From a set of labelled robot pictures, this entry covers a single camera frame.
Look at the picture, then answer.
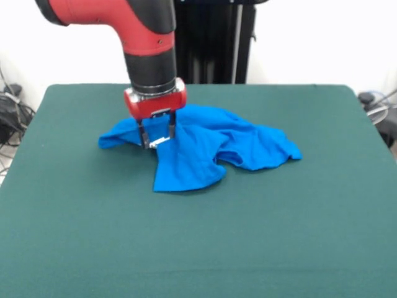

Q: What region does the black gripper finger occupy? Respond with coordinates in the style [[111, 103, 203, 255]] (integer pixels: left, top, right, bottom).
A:
[[168, 111, 177, 140], [137, 119, 150, 149]]

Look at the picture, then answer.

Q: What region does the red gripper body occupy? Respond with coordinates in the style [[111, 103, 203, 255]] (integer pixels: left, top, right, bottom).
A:
[[123, 78, 189, 121]]

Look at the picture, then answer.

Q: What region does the blue shirt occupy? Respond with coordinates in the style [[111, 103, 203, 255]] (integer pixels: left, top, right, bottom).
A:
[[97, 104, 302, 193]]

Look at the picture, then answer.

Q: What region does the dark green table cloth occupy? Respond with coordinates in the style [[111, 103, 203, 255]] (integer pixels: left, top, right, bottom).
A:
[[0, 83, 397, 298]]

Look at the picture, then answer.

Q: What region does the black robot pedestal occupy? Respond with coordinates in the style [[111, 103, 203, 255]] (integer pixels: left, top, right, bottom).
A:
[[173, 0, 258, 84]]

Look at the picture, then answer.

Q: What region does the black cable tangle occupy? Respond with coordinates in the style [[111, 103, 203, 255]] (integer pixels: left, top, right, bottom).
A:
[[0, 61, 37, 174]]

